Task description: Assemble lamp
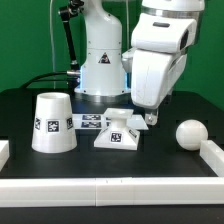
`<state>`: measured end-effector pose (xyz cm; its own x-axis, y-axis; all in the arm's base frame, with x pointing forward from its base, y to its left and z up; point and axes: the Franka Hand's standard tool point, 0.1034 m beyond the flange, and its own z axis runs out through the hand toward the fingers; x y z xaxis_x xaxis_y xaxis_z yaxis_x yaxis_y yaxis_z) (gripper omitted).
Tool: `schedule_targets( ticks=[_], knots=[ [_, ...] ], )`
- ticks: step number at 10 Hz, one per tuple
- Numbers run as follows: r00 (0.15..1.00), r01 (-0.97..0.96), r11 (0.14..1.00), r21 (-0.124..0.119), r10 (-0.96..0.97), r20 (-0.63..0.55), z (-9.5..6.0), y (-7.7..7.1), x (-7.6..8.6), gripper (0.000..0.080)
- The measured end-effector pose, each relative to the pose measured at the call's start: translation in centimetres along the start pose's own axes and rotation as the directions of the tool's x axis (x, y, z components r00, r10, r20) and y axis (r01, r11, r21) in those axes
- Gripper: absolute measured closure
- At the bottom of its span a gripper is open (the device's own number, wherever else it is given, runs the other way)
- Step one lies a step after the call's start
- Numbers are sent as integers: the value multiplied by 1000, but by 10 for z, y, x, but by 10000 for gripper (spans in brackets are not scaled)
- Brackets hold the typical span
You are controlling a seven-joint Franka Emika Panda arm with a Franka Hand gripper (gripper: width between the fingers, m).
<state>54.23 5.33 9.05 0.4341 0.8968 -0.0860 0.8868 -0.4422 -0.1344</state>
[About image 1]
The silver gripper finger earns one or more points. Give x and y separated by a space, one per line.
151 116

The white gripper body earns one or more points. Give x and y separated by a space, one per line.
153 75

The white lamp base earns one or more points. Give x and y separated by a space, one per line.
118 135

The white lamp bulb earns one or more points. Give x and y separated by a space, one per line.
190 134

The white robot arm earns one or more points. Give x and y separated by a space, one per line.
102 74

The white lamp shade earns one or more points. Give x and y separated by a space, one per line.
53 130

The white marker sheet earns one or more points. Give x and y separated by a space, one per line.
98 121

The white front fence bar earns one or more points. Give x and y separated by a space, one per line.
111 191

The white left fence bar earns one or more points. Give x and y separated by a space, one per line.
4 152

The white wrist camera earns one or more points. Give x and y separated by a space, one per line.
160 34

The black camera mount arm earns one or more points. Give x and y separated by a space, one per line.
66 13

